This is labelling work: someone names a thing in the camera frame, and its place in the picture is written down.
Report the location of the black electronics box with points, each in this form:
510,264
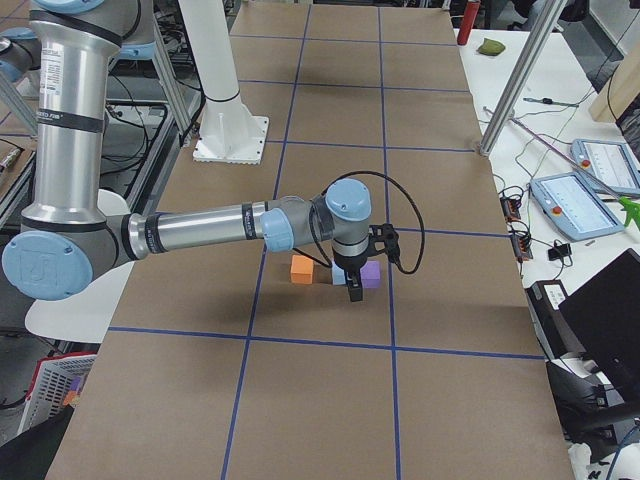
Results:
556,337

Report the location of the far blue teach pendant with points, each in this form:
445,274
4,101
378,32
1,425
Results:
610,162

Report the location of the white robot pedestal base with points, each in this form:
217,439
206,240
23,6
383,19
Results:
228,133

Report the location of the white perforated basket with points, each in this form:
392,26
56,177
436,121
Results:
55,383

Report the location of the green plastic clamp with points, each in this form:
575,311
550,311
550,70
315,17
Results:
632,211

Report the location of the blue teach pendant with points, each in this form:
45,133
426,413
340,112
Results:
610,162
574,207

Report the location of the grey aluminium frame post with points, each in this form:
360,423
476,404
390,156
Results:
529,55

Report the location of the orange foam block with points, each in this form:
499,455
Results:
301,270

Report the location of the orange terminal board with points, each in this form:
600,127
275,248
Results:
519,231

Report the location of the light blue foam block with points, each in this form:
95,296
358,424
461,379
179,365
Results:
338,275

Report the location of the white plastic chair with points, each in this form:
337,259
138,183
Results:
84,317

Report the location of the purple foam block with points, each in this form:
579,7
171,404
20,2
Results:
371,274

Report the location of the near blue teach pendant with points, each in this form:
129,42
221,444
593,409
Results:
574,207

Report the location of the red bottle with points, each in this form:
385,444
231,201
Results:
469,16

